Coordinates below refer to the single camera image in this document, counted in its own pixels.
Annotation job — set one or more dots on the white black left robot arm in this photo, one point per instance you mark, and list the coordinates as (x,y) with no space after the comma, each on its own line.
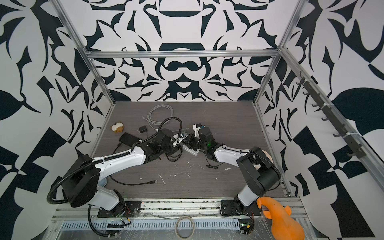
(83,188)

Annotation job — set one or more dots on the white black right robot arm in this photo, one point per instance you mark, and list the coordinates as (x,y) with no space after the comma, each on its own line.
(256,165)

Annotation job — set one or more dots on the black wall hook rail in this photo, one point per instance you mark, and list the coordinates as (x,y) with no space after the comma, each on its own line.
(333,115)

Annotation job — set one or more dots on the beige round alarm clock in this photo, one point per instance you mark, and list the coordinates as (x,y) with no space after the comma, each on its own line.
(268,155)

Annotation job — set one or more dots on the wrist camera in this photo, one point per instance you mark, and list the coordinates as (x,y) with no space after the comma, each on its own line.
(179,138)
(196,129)

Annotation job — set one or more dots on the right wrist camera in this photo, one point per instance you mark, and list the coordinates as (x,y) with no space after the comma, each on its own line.
(196,129)

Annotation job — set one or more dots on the white network switch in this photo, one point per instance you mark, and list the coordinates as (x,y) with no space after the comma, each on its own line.
(190,150)

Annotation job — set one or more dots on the brown white round toy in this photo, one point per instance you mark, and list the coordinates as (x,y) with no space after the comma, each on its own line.
(117,127)

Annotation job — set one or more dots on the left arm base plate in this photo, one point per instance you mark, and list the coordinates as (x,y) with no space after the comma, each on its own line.
(126,210)

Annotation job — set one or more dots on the black ribbed switch box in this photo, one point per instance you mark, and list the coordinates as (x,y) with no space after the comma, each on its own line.
(128,139)

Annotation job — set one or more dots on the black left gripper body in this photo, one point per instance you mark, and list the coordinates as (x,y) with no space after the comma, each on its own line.
(168,149)

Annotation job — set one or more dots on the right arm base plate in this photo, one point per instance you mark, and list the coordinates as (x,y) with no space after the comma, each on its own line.
(231,208)

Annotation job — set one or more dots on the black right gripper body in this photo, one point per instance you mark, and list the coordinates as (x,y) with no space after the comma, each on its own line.
(196,143)

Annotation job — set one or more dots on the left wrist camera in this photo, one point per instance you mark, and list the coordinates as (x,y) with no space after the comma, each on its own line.
(179,138)

